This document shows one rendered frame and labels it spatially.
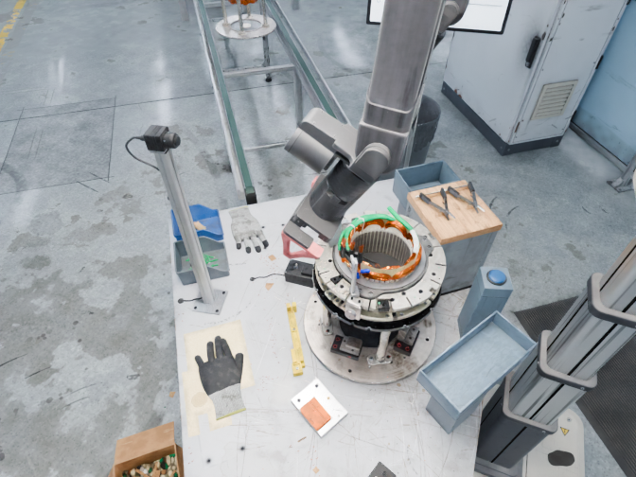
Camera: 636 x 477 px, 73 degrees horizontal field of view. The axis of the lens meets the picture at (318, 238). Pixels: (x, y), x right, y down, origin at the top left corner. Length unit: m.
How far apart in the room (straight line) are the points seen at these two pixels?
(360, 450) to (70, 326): 1.77
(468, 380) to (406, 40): 0.74
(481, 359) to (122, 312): 1.89
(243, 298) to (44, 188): 2.30
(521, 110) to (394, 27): 2.87
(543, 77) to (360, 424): 2.58
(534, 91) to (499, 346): 2.39
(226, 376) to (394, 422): 0.45
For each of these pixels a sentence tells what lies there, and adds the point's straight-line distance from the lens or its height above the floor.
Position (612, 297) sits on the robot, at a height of 1.21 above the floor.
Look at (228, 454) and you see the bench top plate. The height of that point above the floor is 0.78.
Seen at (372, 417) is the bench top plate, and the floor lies 0.78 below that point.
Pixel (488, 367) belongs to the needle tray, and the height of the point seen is 1.03.
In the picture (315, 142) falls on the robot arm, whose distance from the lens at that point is 0.57.
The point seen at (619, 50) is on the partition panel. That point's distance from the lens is 3.55.
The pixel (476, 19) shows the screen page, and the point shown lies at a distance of 1.89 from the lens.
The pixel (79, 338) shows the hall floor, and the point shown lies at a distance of 2.49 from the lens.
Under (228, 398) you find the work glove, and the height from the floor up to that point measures 0.79.
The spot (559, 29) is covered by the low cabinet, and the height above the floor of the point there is 0.89.
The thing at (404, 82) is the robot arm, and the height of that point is 1.68.
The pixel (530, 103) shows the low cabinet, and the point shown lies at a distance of 3.31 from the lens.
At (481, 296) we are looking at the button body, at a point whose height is 1.00.
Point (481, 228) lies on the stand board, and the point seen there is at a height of 1.07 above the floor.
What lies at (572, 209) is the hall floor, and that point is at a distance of 3.22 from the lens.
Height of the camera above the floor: 1.90
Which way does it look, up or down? 47 degrees down
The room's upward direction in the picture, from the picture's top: straight up
